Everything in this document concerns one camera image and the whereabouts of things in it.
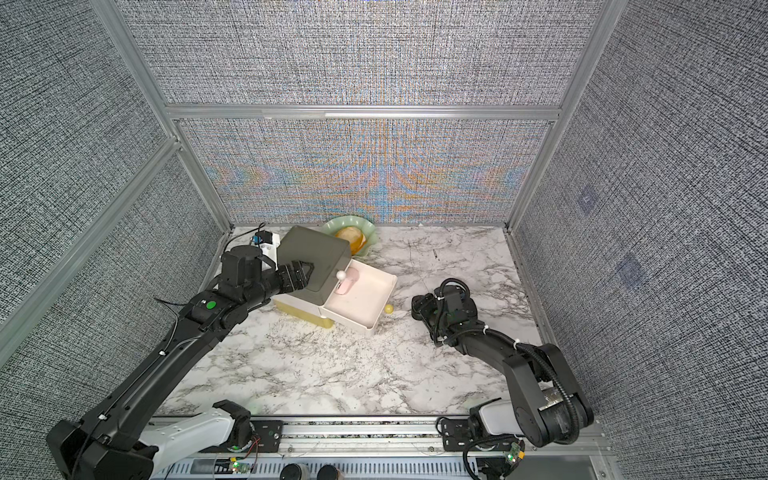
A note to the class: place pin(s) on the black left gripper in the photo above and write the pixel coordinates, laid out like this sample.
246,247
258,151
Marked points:
301,279

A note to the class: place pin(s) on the green glass plate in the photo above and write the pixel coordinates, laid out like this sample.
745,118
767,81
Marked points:
369,229

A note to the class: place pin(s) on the three-drawer storage cabinet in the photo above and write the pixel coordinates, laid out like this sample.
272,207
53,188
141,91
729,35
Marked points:
328,255

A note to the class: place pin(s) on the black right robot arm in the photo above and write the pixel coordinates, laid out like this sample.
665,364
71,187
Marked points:
547,401

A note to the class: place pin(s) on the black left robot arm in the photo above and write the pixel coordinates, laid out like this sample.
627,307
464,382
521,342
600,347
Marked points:
113,440

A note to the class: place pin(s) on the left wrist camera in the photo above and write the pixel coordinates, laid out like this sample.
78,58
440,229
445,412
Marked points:
268,243

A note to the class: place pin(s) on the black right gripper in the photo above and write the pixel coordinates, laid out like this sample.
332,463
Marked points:
424,305

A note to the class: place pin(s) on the pink computer mouse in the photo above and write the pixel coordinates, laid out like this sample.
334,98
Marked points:
346,280

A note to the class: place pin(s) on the bread roll on plate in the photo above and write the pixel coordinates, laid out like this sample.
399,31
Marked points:
354,236

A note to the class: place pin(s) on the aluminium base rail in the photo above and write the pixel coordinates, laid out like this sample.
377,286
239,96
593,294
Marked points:
393,447

